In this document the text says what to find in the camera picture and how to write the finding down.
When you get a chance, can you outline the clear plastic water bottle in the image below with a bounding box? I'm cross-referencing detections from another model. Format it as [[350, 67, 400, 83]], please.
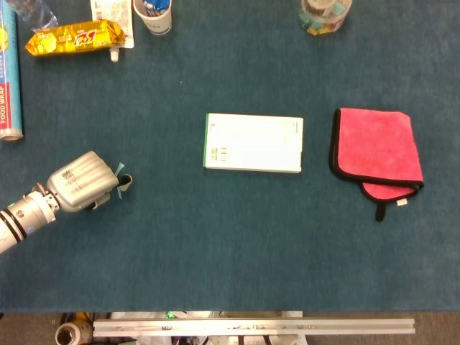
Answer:
[[6, 0, 58, 32]]

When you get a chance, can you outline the small clear jar of pins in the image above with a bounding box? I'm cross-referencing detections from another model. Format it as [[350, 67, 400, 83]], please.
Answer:
[[303, 0, 337, 17]]

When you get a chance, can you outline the blue felt table mat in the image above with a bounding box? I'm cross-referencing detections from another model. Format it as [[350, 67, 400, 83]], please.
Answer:
[[0, 0, 460, 313]]

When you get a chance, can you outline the blue snack packet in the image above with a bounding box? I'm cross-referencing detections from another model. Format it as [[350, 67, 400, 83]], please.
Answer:
[[142, 0, 170, 17]]

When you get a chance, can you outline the pink cloth black trim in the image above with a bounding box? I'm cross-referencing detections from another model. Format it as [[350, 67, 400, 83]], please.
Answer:
[[328, 107, 426, 223]]

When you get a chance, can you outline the white box green edge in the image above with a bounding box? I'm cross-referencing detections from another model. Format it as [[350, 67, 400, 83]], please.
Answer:
[[203, 113, 305, 175]]

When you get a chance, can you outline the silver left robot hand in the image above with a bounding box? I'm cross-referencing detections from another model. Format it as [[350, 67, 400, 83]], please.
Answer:
[[46, 150, 133, 213]]

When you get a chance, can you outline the blue rolled tube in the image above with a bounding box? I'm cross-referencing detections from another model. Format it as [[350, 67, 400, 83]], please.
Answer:
[[0, 3, 25, 142]]

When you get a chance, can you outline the white spouted pouch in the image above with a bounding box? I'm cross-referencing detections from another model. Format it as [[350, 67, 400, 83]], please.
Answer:
[[89, 0, 135, 63]]

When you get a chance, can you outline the small green paper strip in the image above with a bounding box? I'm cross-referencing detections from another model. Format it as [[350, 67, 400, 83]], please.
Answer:
[[115, 162, 127, 199]]

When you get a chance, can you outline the aluminium profile rail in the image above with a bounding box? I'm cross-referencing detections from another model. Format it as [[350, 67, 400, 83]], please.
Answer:
[[93, 318, 416, 338]]

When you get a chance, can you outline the white paper cup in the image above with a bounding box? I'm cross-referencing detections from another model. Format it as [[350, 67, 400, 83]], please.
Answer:
[[132, 0, 173, 36]]

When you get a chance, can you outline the clear jar of binder clips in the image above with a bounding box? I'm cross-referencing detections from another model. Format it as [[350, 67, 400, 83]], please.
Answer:
[[297, 0, 354, 36]]

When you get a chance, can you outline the yellow snack bag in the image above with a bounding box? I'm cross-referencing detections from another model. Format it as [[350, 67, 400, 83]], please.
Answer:
[[24, 19, 127, 58]]

